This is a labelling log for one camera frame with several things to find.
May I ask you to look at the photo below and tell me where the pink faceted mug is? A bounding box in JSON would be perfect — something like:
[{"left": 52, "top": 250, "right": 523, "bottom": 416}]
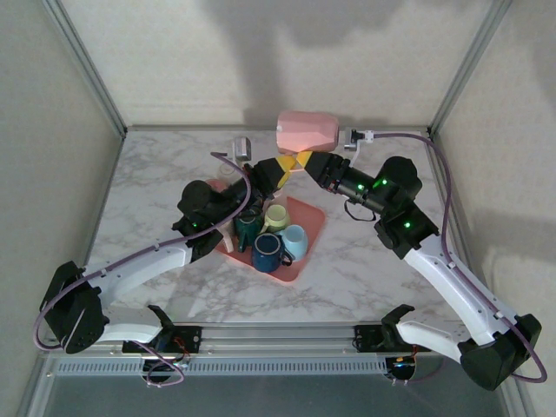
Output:
[{"left": 275, "top": 109, "right": 340, "bottom": 156}]

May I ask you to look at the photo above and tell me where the yellow-green mug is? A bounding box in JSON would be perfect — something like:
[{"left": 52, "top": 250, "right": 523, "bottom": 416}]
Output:
[{"left": 259, "top": 203, "right": 291, "bottom": 235}]

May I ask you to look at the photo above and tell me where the dark green mug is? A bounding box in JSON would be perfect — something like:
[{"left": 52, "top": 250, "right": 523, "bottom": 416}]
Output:
[{"left": 233, "top": 208, "right": 267, "bottom": 254}]

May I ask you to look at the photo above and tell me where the light blue mug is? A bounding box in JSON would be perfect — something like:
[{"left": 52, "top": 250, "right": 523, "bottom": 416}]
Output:
[{"left": 275, "top": 224, "right": 310, "bottom": 261}]

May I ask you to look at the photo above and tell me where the dark blue mug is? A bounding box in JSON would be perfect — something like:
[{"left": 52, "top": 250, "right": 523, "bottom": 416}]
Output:
[{"left": 251, "top": 232, "right": 295, "bottom": 274}]

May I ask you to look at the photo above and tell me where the pink plastic tray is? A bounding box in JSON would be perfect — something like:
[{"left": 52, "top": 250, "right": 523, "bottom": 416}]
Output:
[{"left": 215, "top": 195, "right": 328, "bottom": 286}]

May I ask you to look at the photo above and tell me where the aluminium side rail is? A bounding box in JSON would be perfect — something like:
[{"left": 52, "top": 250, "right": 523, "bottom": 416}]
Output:
[{"left": 423, "top": 132, "right": 486, "bottom": 321}]

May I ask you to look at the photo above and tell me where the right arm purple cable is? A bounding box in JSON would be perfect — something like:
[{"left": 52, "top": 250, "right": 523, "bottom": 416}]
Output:
[{"left": 372, "top": 131, "right": 548, "bottom": 386}]

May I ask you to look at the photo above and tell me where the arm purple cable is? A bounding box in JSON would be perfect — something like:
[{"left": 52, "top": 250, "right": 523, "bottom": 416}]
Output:
[
  {"left": 372, "top": 131, "right": 548, "bottom": 386},
  {"left": 33, "top": 151, "right": 253, "bottom": 387}
]

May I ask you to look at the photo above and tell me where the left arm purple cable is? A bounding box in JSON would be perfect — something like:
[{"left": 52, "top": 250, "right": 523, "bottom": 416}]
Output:
[{"left": 33, "top": 151, "right": 253, "bottom": 387}]

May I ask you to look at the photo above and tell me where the aluminium table edge rail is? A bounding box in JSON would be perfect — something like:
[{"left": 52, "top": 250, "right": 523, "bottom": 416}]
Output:
[{"left": 123, "top": 124, "right": 434, "bottom": 133}]

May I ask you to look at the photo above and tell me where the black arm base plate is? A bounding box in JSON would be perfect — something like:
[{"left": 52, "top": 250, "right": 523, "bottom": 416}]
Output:
[
  {"left": 354, "top": 323, "right": 434, "bottom": 353},
  {"left": 122, "top": 325, "right": 203, "bottom": 354}
]

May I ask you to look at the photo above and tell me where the aluminium frame post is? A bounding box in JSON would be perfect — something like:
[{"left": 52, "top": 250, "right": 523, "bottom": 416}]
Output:
[
  {"left": 41, "top": 0, "right": 129, "bottom": 136},
  {"left": 427, "top": 0, "right": 516, "bottom": 136}
]

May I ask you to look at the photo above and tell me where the aluminium mounting rail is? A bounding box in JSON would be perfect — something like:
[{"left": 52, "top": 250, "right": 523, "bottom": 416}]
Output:
[{"left": 41, "top": 321, "right": 440, "bottom": 358}]

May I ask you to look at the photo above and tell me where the slotted grey cable duct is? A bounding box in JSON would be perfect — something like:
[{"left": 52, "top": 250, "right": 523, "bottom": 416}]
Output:
[{"left": 50, "top": 358, "right": 390, "bottom": 378}]

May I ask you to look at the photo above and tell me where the aluminium frame leg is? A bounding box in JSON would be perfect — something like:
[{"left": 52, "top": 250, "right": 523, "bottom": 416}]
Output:
[
  {"left": 499, "top": 381, "right": 538, "bottom": 417},
  {"left": 17, "top": 354, "right": 56, "bottom": 417}
]

